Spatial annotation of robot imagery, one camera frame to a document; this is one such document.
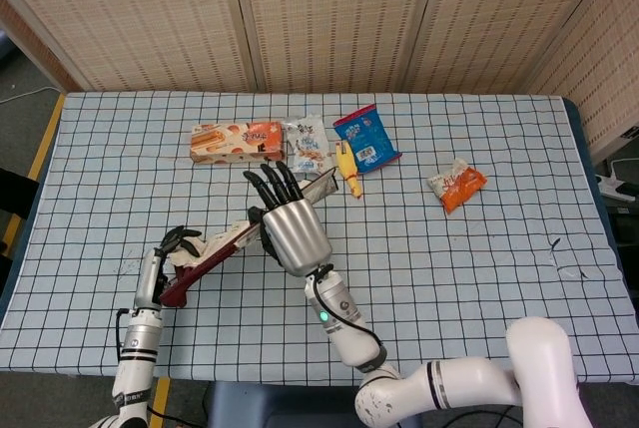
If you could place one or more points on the black and silver left hand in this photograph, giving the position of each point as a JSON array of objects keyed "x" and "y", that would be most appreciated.
[{"x": 150, "y": 278}]

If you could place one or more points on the black and silver right hand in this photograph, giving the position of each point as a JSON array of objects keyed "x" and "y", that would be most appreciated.
[{"x": 294, "y": 233}]

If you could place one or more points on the paper folding fan red ribs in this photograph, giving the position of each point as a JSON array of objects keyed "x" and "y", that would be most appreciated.
[{"x": 219, "y": 253}]

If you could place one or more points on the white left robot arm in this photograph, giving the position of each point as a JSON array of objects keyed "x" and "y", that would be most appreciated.
[{"x": 137, "y": 348}]

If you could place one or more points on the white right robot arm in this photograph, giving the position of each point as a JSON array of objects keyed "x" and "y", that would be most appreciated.
[{"x": 344, "y": 313}]

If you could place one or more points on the yellow rubber chicken toy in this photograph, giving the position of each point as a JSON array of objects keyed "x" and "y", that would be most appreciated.
[{"x": 348, "y": 168}]

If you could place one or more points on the orange biscuit box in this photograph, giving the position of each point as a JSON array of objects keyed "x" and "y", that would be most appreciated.
[{"x": 239, "y": 143}]

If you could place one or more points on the blue snack bag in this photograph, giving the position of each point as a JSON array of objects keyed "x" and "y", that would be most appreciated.
[{"x": 369, "y": 138}]

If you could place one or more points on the yellow floor tape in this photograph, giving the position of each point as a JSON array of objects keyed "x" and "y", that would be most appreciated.
[
  {"x": 42, "y": 148},
  {"x": 161, "y": 403}
]

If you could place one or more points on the black object beside table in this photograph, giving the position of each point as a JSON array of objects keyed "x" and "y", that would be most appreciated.
[{"x": 17, "y": 191}]

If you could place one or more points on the blue checkered tablecloth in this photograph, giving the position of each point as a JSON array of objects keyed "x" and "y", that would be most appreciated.
[{"x": 449, "y": 273}]

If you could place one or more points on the orange and white snack bag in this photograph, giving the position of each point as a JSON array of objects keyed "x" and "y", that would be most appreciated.
[{"x": 456, "y": 186}]

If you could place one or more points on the blue padded seat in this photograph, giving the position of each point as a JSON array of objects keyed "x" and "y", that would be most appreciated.
[{"x": 279, "y": 405}]

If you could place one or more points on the woven bamboo folding screen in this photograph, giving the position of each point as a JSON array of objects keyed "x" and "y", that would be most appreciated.
[{"x": 324, "y": 19}]

